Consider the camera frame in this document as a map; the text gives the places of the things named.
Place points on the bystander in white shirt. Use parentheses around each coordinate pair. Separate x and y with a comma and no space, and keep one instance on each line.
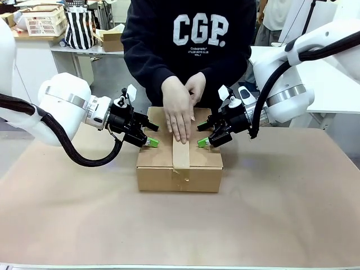
(270,17)

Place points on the small flat cardboard box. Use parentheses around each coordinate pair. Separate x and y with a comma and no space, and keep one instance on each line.
(8,17)

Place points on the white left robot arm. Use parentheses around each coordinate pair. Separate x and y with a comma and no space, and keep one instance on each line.
(64,92)

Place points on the person's right forearm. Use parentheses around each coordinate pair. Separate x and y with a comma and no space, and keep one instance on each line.
(143,67)

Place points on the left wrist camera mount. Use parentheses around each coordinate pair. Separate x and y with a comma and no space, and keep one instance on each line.
(131,91)

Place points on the small open cardboard box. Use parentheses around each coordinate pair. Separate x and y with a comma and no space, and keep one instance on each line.
(112,43)

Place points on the person's left hand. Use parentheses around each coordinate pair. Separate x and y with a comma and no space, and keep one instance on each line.
(198,87)

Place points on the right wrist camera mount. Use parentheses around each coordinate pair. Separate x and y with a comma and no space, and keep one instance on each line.
(224,92)

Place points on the person in black sweatshirt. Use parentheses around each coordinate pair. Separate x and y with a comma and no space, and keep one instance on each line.
(157,33)

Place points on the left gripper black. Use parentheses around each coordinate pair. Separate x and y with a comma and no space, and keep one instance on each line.
(123,122)

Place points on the black white striped bag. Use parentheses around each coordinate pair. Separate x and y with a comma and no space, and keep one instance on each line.
(80,31)

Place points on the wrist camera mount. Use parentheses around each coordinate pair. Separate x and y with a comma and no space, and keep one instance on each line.
(224,92)
(131,91)

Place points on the person's right hand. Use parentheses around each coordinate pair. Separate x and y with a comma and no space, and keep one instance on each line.
(177,107)

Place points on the black tripod stand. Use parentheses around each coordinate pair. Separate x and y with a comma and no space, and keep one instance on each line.
(310,11)

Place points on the brown packing tape strip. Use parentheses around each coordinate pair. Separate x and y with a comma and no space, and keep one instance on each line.
(181,154)

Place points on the white folding table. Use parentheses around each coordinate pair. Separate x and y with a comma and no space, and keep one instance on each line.
(84,48)

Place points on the white cabinet wooden top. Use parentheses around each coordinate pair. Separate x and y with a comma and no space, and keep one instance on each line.
(33,62)

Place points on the white plastic lattice basket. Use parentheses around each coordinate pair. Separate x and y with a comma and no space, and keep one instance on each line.
(45,22)

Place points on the white work table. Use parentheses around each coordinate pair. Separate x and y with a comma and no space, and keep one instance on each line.
(332,92)

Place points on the large brown cardboard box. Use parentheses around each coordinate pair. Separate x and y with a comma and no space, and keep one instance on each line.
(157,180)

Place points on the person's left forearm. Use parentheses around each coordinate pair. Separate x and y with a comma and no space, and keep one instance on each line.
(227,67)

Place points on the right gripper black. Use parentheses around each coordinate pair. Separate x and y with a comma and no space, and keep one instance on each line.
(233,121)

